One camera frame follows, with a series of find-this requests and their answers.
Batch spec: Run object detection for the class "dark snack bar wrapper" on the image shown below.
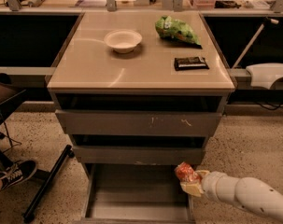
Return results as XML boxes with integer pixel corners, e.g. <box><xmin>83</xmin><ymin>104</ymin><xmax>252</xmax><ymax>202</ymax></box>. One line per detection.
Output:
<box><xmin>174</xmin><ymin>57</ymin><xmax>209</xmax><ymax>71</ymax></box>

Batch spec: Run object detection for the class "grey top drawer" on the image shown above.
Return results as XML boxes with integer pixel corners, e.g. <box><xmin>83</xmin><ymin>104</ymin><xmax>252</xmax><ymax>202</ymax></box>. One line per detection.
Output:
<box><xmin>56</xmin><ymin>110</ymin><xmax>221</xmax><ymax>137</ymax></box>

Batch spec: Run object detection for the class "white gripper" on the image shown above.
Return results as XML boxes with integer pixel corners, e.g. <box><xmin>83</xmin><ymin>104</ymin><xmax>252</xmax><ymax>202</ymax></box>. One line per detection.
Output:
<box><xmin>180</xmin><ymin>170</ymin><xmax>239</xmax><ymax>204</ymax></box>

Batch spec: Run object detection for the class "grey drawer cabinet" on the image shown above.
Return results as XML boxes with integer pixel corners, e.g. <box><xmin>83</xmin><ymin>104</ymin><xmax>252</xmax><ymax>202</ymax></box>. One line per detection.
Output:
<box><xmin>46</xmin><ymin>10</ymin><xmax>236</xmax><ymax>224</ymax></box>

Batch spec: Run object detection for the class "grey middle drawer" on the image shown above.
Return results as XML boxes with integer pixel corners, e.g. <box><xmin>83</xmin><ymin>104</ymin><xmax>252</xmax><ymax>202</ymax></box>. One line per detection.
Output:
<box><xmin>73</xmin><ymin>146</ymin><xmax>205</xmax><ymax>165</ymax></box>

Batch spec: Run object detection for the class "green chip bag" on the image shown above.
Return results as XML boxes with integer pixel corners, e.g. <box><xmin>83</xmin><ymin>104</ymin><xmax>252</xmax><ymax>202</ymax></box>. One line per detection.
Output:
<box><xmin>155</xmin><ymin>16</ymin><xmax>201</xmax><ymax>46</ymax></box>

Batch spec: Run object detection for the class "open grey bottom drawer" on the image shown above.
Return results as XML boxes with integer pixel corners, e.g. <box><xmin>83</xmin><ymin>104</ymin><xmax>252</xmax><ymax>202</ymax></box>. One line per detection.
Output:
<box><xmin>73</xmin><ymin>164</ymin><xmax>196</xmax><ymax>224</ymax></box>

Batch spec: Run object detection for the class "white stick with black tip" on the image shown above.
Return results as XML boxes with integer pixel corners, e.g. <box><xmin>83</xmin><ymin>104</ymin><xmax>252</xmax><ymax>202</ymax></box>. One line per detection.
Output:
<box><xmin>232</xmin><ymin>17</ymin><xmax>279</xmax><ymax>69</ymax></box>

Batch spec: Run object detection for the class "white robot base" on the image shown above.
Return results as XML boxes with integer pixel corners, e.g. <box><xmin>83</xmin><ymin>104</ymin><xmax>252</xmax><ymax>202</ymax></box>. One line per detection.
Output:
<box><xmin>246</xmin><ymin>63</ymin><xmax>283</xmax><ymax>90</ymax></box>

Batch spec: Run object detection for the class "red coke can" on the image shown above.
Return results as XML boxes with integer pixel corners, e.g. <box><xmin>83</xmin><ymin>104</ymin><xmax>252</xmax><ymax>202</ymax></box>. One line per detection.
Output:
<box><xmin>175</xmin><ymin>162</ymin><xmax>201</xmax><ymax>183</ymax></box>

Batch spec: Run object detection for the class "white paper bowl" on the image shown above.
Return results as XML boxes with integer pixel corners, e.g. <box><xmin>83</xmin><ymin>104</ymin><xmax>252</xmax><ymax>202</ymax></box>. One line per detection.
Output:
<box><xmin>104</xmin><ymin>29</ymin><xmax>142</xmax><ymax>54</ymax></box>

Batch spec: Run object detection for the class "black and white sneaker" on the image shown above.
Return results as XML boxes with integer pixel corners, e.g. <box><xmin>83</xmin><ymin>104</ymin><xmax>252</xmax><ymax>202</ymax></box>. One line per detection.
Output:
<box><xmin>0</xmin><ymin>161</ymin><xmax>37</xmax><ymax>191</ymax></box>

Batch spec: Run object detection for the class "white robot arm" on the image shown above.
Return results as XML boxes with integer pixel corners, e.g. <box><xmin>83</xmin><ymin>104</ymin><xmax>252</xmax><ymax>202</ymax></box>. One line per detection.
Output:
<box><xmin>177</xmin><ymin>171</ymin><xmax>283</xmax><ymax>224</ymax></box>

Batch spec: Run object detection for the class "black chair frame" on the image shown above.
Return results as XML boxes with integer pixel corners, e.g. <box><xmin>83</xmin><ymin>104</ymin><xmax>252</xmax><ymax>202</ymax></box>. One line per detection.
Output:
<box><xmin>0</xmin><ymin>72</ymin><xmax>76</xmax><ymax>224</ymax></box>

